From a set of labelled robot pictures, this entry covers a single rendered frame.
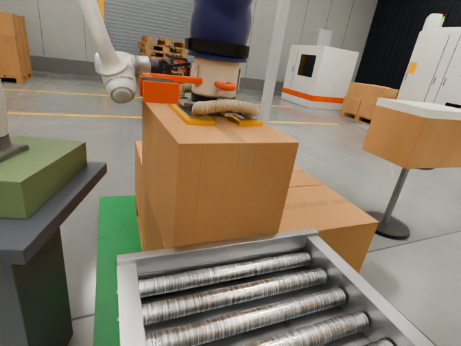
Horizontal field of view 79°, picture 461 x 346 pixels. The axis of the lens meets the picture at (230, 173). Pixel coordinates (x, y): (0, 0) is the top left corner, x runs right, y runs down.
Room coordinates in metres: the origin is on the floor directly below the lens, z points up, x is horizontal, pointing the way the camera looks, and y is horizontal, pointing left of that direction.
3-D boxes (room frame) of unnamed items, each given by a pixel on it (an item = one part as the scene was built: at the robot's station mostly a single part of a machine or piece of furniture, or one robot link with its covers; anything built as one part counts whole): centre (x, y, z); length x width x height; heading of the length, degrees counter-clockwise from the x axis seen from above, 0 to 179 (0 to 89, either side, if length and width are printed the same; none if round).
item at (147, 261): (0.77, -0.03, 0.58); 0.70 x 0.03 x 0.06; 115
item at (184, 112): (1.08, 0.19, 0.97); 0.34 x 0.10 x 0.05; 26
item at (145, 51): (8.15, 2.29, 0.65); 1.29 x 1.10 x 1.30; 27
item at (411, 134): (2.12, -1.36, 0.82); 0.60 x 0.40 x 0.40; 114
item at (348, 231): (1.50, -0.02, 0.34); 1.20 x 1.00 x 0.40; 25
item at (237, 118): (1.16, 0.02, 0.97); 0.34 x 0.10 x 0.05; 26
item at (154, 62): (1.28, 0.37, 1.08); 0.09 x 0.07 x 0.08; 115
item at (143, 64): (1.25, 0.43, 1.07); 0.09 x 0.06 x 0.09; 25
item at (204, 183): (1.06, 0.11, 0.74); 0.60 x 0.40 x 0.40; 28
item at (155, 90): (0.73, 0.21, 1.07); 0.09 x 0.08 x 0.05; 116
